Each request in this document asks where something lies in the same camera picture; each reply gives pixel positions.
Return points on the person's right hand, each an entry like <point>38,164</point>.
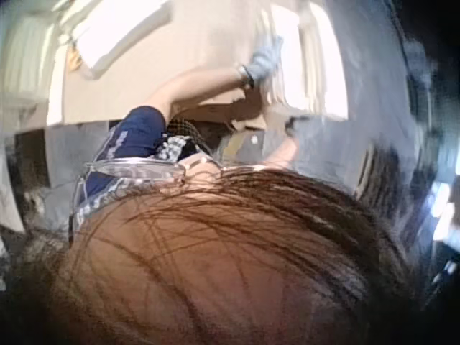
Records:
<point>309,130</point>

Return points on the person's left hand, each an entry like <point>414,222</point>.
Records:
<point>264,59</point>

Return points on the black wrist band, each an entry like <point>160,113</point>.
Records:
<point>246,77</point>

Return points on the white paper sheet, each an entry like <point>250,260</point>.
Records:
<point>115,43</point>

